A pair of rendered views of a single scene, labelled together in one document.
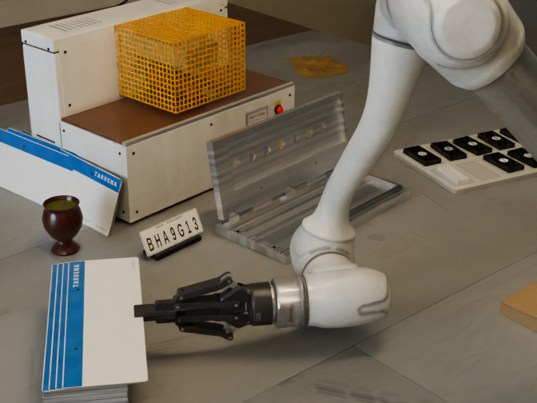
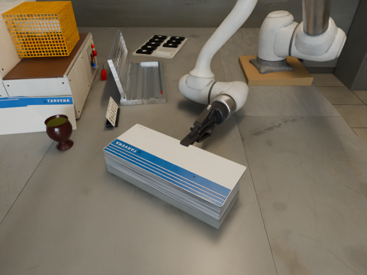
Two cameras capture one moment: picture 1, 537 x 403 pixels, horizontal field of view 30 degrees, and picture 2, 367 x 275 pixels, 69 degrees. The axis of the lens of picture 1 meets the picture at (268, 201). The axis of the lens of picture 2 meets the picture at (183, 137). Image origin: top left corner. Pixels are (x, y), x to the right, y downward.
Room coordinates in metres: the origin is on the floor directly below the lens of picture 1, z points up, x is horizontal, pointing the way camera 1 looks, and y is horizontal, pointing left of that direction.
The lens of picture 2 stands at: (1.05, 0.70, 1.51)
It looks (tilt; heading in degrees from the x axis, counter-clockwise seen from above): 37 degrees down; 312
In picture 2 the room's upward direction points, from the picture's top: straight up
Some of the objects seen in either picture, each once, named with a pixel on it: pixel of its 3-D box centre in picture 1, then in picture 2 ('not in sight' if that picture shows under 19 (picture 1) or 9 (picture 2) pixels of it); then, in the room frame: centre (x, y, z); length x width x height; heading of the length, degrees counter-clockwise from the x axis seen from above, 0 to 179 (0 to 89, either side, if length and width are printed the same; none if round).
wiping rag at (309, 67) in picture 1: (317, 64); not in sight; (3.12, -0.16, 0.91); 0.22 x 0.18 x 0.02; 17
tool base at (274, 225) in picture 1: (316, 207); (143, 79); (2.04, -0.11, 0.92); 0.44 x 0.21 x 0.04; 138
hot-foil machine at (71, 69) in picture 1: (188, 84); (42, 46); (2.38, 0.20, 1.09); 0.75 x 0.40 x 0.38; 138
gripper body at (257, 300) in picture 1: (244, 305); (212, 117); (1.49, 0.04, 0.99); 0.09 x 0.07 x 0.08; 99
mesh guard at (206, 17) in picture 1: (180, 57); (45, 28); (2.27, 0.21, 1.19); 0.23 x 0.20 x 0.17; 138
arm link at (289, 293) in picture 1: (286, 301); (222, 108); (1.51, -0.03, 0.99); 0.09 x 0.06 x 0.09; 9
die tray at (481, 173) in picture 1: (487, 157); (161, 46); (2.36, -0.56, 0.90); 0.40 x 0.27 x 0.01; 117
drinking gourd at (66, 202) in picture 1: (63, 226); (60, 133); (1.87, 0.43, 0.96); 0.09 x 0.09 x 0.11
